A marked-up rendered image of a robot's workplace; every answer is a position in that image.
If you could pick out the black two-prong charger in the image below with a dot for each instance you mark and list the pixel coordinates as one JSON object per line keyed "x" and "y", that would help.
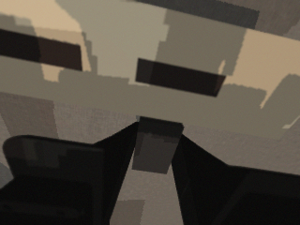
{"x": 156, "y": 144}

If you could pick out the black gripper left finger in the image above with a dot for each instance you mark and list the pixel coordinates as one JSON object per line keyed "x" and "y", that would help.
{"x": 103, "y": 164}

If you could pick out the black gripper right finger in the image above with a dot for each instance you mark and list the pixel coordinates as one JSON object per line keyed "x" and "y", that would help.
{"x": 208, "y": 188}

